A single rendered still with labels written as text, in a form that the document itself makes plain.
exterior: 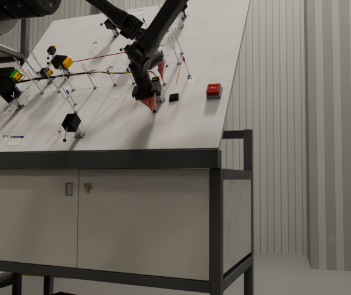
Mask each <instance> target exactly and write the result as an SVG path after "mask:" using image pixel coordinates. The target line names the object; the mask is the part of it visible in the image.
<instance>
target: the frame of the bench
mask: <svg viewBox="0 0 351 295"><path fill-rule="evenodd" d="M234 179H251V252H250V253H249V254H248V255H247V256H245V257H244V258H243V259H242V260H241V261H239V262H238V263H236V264H235V265H234V266H233V267H232V268H230V269H229V270H228V271H227V272H226V273H224V274H223V180H234ZM0 271H6V272H16V273H27V274H33V275H44V287H43V295H50V294H53V286H54V277H64V278H71V279H81V280H92V281H98V282H108V283H119V284H129V285H135V286H146V287H156V288H162V289H173V290H183V291H194V292H200V293H210V295H223V292H224V291H225V290H226V289H227V288H228V287H229V286H230V285H231V284H232V283H233V282H234V281H235V280H236V279H237V278H238V277H240V276H241V275H242V274H243V273H244V295H254V234H253V171H248V170H234V169H222V168H210V280H209V281H206V280H195V279H183V278H176V277H165V276H153V275H141V274H134V273H123V272H111V271H104V270H93V269H81V268H74V267H63V266H50V265H39V264H32V263H20V262H8V261H2V260H0Z"/></svg>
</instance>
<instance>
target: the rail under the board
mask: <svg viewBox="0 0 351 295"><path fill-rule="evenodd" d="M159 168H221V150H220V151H219V150H218V149H198V150H130V151H95V152H27V153H0V169H159Z"/></svg>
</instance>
